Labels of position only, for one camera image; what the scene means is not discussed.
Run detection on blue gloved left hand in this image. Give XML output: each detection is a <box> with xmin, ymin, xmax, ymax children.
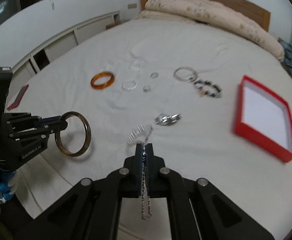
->
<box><xmin>0</xmin><ymin>171</ymin><xmax>17</xmax><ymax>204</ymax></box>

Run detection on wooden headboard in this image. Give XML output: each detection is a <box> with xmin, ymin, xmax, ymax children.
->
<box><xmin>140</xmin><ymin>0</ymin><xmax>271</xmax><ymax>32</ymax></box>

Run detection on red cased smartphone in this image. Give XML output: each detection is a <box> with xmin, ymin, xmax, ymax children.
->
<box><xmin>7</xmin><ymin>85</ymin><xmax>29</xmax><ymax>111</ymax></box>

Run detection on dark horn bangle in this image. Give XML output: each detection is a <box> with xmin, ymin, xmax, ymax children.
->
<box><xmin>54</xmin><ymin>111</ymin><xmax>92</xmax><ymax>158</ymax></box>

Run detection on dark beaded bracelet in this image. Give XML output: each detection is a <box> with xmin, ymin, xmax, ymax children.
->
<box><xmin>193</xmin><ymin>78</ymin><xmax>223</xmax><ymax>99</ymax></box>

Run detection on beige floral duvet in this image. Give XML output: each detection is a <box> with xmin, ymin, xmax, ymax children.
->
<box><xmin>144</xmin><ymin>0</ymin><xmax>284</xmax><ymax>62</ymax></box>

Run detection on blue crumpled clothing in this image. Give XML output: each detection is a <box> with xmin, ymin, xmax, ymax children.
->
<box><xmin>278</xmin><ymin>38</ymin><xmax>292</xmax><ymax>76</ymax></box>

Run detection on red jewelry box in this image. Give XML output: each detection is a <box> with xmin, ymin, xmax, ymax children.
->
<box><xmin>234</xmin><ymin>75</ymin><xmax>292</xmax><ymax>163</ymax></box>

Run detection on white bed sheet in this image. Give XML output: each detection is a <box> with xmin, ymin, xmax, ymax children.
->
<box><xmin>16</xmin><ymin>18</ymin><xmax>292</xmax><ymax>239</ymax></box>

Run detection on silver link bracelet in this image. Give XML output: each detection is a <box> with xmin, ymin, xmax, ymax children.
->
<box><xmin>153</xmin><ymin>113</ymin><xmax>182</xmax><ymax>127</ymax></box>

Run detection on wall socket plate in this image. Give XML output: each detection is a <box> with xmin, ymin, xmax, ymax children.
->
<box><xmin>128</xmin><ymin>3</ymin><xmax>137</xmax><ymax>9</ymax></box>

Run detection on silver chain necklace with pendant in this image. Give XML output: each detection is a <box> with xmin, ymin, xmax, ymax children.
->
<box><xmin>127</xmin><ymin>124</ymin><xmax>154</xmax><ymax>221</ymax></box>

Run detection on twisted silver bracelet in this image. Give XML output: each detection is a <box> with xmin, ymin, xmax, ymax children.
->
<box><xmin>121</xmin><ymin>78</ymin><xmax>139</xmax><ymax>92</ymax></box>
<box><xmin>127</xmin><ymin>61</ymin><xmax>142</xmax><ymax>72</ymax></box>

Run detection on amber orange bangle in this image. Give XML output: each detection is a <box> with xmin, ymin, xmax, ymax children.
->
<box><xmin>90</xmin><ymin>72</ymin><xmax>115</xmax><ymax>90</ymax></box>

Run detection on white low cabinet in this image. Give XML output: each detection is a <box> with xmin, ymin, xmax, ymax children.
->
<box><xmin>7</xmin><ymin>11</ymin><xmax>120</xmax><ymax>100</ymax></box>

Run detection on thin silver bangle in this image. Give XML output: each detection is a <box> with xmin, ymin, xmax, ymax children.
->
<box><xmin>173</xmin><ymin>67</ymin><xmax>198</xmax><ymax>82</ymax></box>

